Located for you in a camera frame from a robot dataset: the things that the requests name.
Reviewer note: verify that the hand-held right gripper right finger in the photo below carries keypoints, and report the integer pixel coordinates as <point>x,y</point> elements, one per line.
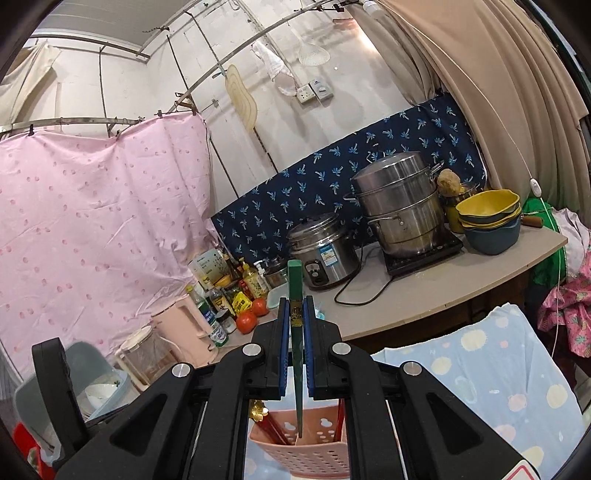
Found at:
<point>308,341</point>

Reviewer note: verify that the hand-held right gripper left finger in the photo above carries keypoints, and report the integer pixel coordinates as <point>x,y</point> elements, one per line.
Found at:
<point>284,341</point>

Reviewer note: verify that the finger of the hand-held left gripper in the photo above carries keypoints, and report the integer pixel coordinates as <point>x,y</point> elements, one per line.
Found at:
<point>57,392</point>

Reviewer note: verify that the green chopstick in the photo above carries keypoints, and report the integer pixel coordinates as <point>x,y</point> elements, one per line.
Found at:
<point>295,277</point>

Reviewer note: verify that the dark red chopstick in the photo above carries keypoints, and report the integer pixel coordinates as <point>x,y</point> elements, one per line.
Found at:
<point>277,427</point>
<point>341,417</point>
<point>268,429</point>

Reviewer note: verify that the pink utensil holder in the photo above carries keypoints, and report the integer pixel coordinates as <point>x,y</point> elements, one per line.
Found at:
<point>295,461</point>

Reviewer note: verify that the red tomato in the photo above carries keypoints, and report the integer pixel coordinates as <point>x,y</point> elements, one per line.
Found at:
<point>246,321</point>
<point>260,307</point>

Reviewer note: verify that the white bowl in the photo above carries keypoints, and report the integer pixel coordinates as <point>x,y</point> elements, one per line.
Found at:
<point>101,396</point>

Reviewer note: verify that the white dish drainer blue lid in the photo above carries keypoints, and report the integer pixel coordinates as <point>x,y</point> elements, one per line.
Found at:
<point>92,364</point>

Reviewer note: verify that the clear plastic food container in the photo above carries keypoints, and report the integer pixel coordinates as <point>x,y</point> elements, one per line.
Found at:
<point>277,297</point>

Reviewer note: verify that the yellow packet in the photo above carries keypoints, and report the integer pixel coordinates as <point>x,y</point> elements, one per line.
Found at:
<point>241,305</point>

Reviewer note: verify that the dark lidded jar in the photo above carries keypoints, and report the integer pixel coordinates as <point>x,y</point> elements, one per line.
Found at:
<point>225,321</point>

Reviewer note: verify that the small steel pot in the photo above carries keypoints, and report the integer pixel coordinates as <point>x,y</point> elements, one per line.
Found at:
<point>276,277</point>

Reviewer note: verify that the white label small bottle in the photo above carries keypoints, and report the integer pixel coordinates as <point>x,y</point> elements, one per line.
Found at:
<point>219,333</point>

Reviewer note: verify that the yellow oil bottle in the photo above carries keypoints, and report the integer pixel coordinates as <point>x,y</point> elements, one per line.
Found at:
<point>255,281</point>

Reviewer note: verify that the red plastic container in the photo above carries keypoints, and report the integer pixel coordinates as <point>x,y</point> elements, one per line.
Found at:
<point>25,452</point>

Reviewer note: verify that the dark sauce bottle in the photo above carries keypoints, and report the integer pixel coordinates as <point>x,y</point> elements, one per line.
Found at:
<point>229,272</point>

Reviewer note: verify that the steel rice cooker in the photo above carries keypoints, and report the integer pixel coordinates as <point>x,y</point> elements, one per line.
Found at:
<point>323,254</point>

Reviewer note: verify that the white blender jug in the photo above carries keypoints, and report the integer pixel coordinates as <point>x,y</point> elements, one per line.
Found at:
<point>145,360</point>

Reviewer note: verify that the green glass bottle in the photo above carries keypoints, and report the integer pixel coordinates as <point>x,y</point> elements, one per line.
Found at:
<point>196,304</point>

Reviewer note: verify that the pink electric kettle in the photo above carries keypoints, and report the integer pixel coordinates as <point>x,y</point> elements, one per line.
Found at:
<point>182,330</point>

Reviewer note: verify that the white carton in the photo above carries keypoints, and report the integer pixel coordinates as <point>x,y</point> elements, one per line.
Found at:
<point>205,267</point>

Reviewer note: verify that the black induction cooker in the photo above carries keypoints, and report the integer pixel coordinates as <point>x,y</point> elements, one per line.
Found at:
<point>443,251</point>

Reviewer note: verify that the steel steamer pot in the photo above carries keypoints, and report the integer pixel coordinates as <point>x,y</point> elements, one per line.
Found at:
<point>397,203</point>

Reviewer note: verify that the pink dotted curtain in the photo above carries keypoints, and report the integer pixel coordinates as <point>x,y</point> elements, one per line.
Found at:
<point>92,221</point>

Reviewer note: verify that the navy leaf print cloth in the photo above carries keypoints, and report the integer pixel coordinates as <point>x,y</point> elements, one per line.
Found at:
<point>323,166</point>

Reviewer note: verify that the cloud printed blue blanket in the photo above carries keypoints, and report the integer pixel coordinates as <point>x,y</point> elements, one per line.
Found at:
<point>485,378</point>

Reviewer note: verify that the blue bowl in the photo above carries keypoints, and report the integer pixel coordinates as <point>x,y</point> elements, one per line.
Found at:
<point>491,237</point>

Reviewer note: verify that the brown loofah sponge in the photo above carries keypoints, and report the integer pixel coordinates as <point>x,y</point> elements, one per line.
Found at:
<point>449,182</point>

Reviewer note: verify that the yellow bowl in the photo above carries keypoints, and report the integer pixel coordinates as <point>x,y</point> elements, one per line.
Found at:
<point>487,203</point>

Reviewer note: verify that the hanging beige cutting board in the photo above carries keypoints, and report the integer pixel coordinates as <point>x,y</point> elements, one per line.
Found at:
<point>242,99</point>

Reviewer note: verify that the green cloth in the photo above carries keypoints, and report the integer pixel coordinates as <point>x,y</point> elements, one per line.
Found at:
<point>547,258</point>

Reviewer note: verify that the pink floral cloth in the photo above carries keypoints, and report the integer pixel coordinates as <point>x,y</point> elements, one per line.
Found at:
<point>568,314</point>

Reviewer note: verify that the hanging plastic bag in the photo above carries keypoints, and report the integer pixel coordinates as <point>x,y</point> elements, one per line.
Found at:
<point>274,64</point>

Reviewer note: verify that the lavender cloth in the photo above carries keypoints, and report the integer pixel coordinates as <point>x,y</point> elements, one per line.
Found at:
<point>572,235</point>

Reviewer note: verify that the white skimmer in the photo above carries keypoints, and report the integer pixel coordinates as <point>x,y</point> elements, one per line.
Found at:
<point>314,54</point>

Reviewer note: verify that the beige curtain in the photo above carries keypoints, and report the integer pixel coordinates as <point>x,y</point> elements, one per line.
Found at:
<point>508,69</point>

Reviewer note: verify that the white wall socket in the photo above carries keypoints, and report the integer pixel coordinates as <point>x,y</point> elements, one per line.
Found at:
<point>304,94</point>

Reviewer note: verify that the white wall switch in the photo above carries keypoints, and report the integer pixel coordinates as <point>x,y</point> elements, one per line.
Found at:
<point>322,90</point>

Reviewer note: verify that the curved metal curtain rail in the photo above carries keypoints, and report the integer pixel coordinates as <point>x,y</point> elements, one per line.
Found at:
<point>258,41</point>

